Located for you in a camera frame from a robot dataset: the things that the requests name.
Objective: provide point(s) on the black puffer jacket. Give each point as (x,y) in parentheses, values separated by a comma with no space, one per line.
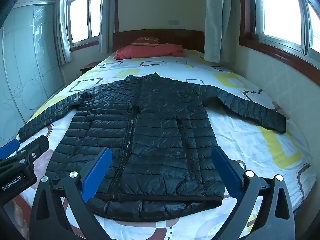
(160,130)

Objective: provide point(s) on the wooden headboard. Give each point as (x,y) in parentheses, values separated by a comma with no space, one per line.
(175,37)

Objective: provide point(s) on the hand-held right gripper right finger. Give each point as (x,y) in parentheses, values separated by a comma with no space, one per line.
(226,172)

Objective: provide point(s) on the bed with printed sheet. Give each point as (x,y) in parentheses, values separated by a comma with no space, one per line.
(250,142)

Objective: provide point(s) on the white wall outlet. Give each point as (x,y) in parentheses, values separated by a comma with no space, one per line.
(173,22)

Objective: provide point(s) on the wooden framed window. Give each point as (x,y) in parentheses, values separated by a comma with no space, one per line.
(280,10)

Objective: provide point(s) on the wooden nightstand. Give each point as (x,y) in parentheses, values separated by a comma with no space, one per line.
(87,68)

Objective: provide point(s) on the glass door wardrobe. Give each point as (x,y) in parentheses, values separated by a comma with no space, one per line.
(25,67)

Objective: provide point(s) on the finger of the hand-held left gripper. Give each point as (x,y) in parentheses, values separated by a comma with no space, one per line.
(8,148)
(37,145)

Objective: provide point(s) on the orange patterned cushion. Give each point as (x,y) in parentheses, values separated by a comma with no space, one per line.
(146,40)

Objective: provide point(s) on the red pillow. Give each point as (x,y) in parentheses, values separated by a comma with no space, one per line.
(150,51)

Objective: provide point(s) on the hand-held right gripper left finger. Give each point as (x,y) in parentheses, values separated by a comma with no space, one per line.
(96,172)

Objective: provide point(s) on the white framed window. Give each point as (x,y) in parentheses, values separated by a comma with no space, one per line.
(82,17)

